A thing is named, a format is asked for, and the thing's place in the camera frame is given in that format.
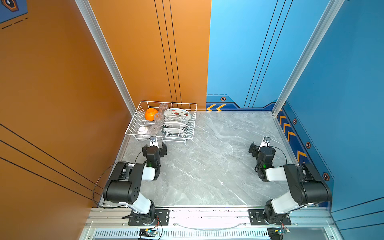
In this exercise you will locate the right circuit board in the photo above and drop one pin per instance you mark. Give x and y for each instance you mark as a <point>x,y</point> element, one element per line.
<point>277,233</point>

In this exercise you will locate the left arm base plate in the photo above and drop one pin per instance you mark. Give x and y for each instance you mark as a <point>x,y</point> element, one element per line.
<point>151,219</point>

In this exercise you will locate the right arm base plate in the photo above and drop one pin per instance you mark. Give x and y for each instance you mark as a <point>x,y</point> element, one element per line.
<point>259,217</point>

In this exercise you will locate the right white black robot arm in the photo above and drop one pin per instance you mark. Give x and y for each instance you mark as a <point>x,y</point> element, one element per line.
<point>306,186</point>

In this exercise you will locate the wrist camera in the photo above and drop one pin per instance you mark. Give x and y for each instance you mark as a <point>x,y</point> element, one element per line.
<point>266,142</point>
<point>154,141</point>

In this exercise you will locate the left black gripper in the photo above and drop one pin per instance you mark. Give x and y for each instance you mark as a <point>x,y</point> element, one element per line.
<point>163,149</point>

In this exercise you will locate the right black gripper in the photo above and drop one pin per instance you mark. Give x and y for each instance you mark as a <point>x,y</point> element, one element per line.
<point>253,149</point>

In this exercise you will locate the green rimmed white plate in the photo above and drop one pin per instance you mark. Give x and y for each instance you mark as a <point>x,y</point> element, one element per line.
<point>173,131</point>

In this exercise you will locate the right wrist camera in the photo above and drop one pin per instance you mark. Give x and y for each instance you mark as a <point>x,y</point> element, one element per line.
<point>266,142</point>

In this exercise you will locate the white plate red pattern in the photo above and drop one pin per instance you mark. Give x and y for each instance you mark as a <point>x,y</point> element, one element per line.
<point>176,112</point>

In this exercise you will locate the aluminium front rail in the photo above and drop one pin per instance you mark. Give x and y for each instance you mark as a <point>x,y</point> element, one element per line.
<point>211,223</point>

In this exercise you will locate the white wire dish rack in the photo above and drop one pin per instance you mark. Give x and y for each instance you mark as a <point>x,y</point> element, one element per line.
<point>139,120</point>

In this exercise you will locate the left green circuit board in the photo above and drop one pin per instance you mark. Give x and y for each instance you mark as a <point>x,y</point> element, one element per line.
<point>148,233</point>

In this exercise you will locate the clear glass cup back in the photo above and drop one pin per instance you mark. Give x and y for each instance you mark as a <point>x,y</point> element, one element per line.
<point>163,107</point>

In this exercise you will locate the white plate flower outline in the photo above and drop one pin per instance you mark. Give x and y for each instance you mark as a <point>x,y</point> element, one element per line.
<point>175,122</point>

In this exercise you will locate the clear glass cup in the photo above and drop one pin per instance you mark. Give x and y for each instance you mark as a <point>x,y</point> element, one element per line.
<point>159,118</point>
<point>154,130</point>
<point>163,107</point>

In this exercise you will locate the clear glass cup middle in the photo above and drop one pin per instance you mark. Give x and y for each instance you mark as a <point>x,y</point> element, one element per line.
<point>159,118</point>

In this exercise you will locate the small white bowl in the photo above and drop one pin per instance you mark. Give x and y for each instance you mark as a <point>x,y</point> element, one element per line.
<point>143,130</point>

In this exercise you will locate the clear glass cup front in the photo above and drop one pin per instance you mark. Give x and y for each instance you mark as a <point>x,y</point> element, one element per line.
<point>154,130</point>

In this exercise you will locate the orange bowl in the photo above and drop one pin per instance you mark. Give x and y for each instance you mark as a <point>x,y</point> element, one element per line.
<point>150,114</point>

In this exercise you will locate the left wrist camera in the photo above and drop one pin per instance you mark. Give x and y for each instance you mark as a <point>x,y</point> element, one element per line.
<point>154,141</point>

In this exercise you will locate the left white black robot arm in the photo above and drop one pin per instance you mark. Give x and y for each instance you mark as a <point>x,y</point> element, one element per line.
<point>124,185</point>

